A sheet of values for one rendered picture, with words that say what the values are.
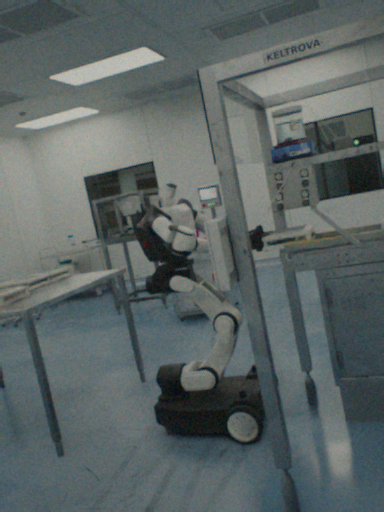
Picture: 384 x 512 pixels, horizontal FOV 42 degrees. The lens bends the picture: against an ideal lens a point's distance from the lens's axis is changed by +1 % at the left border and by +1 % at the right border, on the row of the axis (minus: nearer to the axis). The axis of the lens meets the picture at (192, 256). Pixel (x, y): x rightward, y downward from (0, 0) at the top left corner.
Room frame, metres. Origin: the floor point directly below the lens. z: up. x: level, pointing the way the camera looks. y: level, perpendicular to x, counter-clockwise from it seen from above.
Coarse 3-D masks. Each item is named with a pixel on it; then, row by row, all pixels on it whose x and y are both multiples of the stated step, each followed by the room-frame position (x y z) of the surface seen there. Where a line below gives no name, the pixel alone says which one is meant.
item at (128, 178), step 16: (96, 176) 8.69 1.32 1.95; (112, 176) 8.60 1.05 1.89; (128, 176) 8.50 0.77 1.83; (144, 176) 8.41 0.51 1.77; (96, 192) 8.72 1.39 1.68; (112, 192) 8.62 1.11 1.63; (128, 192) 8.53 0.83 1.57; (112, 208) 8.64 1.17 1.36; (96, 224) 8.76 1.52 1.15; (112, 224) 8.66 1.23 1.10; (128, 224) 8.57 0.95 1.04
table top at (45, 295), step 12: (72, 276) 3.82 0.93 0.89; (84, 276) 3.66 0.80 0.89; (96, 276) 3.55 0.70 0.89; (108, 276) 3.51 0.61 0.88; (36, 288) 3.55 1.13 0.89; (48, 288) 3.43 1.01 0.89; (60, 288) 3.30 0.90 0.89; (72, 288) 3.18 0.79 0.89; (84, 288) 3.24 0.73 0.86; (24, 300) 3.08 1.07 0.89; (36, 300) 2.98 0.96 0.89; (48, 300) 2.91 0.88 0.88; (60, 300) 3.00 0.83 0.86; (0, 312) 2.82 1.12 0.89; (12, 312) 2.78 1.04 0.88; (24, 312) 2.74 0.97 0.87
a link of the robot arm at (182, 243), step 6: (180, 234) 2.38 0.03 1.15; (174, 240) 2.41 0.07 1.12; (180, 240) 2.38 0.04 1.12; (186, 240) 2.38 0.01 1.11; (192, 240) 2.39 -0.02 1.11; (198, 240) 2.41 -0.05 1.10; (204, 240) 2.45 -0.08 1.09; (174, 246) 2.40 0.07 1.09; (180, 246) 2.39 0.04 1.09; (186, 246) 2.38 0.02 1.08; (192, 246) 2.39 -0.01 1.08; (198, 246) 2.41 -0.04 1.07; (204, 246) 2.43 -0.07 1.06; (180, 252) 2.39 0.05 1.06; (186, 252) 2.40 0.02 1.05; (198, 252) 2.44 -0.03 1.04; (204, 252) 2.46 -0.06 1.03
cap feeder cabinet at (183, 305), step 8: (192, 256) 5.24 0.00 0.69; (200, 256) 5.21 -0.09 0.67; (208, 256) 5.19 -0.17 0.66; (200, 264) 5.22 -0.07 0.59; (208, 264) 5.19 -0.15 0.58; (200, 272) 5.22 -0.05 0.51; (208, 272) 5.19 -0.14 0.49; (208, 280) 5.20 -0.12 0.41; (232, 288) 5.37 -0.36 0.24; (176, 296) 5.33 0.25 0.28; (184, 296) 5.30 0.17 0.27; (224, 296) 5.16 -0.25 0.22; (232, 296) 5.32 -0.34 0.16; (176, 304) 5.34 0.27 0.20; (184, 304) 5.30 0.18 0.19; (192, 304) 5.27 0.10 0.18; (232, 304) 5.29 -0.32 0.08; (176, 312) 5.34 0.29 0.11; (184, 312) 5.32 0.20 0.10; (192, 312) 5.30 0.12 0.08; (200, 312) 5.27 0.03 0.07
